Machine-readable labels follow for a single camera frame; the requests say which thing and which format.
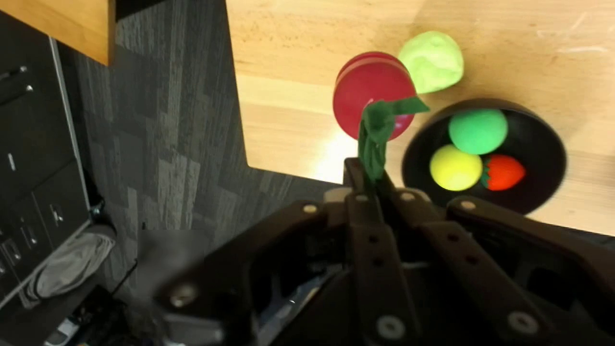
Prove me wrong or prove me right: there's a red radish with green stem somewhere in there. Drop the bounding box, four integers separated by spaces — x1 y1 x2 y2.
330 50 432 188

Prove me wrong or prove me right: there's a white cart with wooden top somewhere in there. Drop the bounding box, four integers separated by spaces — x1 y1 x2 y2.
222 0 615 238

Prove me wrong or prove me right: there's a wooden desk with dark legs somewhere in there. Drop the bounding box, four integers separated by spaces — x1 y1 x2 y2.
0 0 117 69

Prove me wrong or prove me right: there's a dark cabinet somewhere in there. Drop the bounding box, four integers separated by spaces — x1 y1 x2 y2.
0 12 95 311

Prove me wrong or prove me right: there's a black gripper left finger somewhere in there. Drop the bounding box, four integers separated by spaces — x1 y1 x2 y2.
151 158 420 346

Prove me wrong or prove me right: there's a light green lumpy plush fruit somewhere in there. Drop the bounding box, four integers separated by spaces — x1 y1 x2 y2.
395 29 466 96

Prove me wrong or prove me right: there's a small red plush strawberry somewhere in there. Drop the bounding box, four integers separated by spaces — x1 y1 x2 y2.
484 154 528 194

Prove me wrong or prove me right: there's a green plush ball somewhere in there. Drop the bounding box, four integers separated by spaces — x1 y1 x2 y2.
445 106 511 158

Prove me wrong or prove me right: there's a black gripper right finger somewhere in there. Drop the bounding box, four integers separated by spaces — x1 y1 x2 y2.
372 179 615 346

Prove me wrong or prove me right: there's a yellow plush ball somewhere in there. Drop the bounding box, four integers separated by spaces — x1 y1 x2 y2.
426 144 484 194

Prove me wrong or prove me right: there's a black tripod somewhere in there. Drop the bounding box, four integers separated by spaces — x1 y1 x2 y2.
109 221 182 298

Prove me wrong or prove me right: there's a small black bowl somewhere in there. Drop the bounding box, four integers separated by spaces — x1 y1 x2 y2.
399 96 568 217

